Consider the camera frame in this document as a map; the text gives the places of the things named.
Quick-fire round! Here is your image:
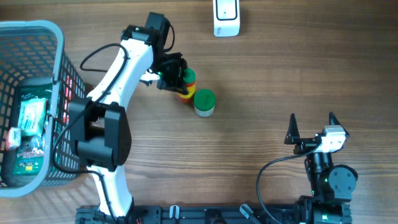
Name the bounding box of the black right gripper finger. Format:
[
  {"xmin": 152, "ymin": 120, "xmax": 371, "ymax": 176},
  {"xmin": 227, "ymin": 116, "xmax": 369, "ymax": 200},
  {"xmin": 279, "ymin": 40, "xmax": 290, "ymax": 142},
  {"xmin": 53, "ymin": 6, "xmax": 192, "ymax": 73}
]
[
  {"xmin": 286, "ymin": 113, "xmax": 300, "ymax": 139},
  {"xmin": 328, "ymin": 111, "xmax": 349, "ymax": 137}
]

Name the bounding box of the red sauce bottle green cap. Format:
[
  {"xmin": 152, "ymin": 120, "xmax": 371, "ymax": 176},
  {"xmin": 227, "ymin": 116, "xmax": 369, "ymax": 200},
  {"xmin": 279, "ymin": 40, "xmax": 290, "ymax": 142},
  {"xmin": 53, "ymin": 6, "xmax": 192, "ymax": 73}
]
[{"xmin": 178, "ymin": 68, "xmax": 196, "ymax": 103}]

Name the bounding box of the green lid jar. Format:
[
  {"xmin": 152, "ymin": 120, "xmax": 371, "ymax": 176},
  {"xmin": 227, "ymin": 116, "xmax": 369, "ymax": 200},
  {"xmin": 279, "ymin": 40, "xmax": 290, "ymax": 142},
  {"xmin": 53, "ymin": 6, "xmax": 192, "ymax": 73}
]
[{"xmin": 193, "ymin": 89, "xmax": 216, "ymax": 117}]

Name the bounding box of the green glove package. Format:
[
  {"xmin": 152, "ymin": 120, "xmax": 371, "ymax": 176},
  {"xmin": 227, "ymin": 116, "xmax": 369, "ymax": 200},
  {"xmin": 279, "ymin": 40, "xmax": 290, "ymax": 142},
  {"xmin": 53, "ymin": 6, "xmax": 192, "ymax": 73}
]
[{"xmin": 13, "ymin": 83, "xmax": 53, "ymax": 175}]

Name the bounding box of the teal wipes packet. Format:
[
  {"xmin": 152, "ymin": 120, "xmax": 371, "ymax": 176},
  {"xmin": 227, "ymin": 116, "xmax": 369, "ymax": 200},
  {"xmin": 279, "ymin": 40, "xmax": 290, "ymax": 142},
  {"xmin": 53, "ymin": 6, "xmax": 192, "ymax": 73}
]
[{"xmin": 17, "ymin": 98, "xmax": 47, "ymax": 136}]

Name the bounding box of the red white small box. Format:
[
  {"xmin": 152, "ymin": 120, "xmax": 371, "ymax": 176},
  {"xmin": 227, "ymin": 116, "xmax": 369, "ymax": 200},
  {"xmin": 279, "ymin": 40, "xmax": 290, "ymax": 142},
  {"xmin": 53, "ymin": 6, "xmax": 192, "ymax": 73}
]
[{"xmin": 6, "ymin": 127, "xmax": 21, "ymax": 150}]

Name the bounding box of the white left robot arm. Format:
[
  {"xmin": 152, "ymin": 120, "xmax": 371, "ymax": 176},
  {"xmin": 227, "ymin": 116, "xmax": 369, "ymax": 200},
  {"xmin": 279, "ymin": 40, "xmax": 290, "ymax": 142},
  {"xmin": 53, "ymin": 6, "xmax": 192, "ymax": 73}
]
[{"xmin": 69, "ymin": 12, "xmax": 189, "ymax": 223}]

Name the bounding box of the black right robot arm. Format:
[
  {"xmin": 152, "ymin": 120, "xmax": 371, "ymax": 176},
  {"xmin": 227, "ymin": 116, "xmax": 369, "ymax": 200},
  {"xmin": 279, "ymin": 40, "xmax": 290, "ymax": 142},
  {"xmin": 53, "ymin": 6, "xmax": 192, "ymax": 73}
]
[{"xmin": 284, "ymin": 112, "xmax": 358, "ymax": 223}]

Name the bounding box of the white barcode scanner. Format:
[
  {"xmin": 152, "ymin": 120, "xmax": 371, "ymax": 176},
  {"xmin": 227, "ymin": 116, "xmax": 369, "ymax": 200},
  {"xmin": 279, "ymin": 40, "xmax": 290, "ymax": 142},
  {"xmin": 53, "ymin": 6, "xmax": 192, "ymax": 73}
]
[{"xmin": 213, "ymin": 0, "xmax": 241, "ymax": 37}]

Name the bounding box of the grey plastic basket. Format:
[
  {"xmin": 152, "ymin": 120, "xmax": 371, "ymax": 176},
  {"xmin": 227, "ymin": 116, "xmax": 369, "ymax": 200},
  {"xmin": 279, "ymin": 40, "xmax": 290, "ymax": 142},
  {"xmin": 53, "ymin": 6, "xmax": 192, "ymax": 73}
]
[{"xmin": 1, "ymin": 20, "xmax": 86, "ymax": 198}]

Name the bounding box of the black right camera cable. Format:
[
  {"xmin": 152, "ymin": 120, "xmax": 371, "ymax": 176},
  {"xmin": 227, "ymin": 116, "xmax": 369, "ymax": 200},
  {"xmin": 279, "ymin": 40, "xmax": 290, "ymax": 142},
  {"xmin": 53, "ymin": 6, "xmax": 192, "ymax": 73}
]
[{"xmin": 256, "ymin": 146, "xmax": 321, "ymax": 224}]

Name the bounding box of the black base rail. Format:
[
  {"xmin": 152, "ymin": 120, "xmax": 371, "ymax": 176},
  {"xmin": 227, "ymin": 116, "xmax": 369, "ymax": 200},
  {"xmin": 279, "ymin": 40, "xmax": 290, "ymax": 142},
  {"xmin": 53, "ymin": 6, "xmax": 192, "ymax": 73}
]
[{"xmin": 75, "ymin": 202, "xmax": 353, "ymax": 224}]

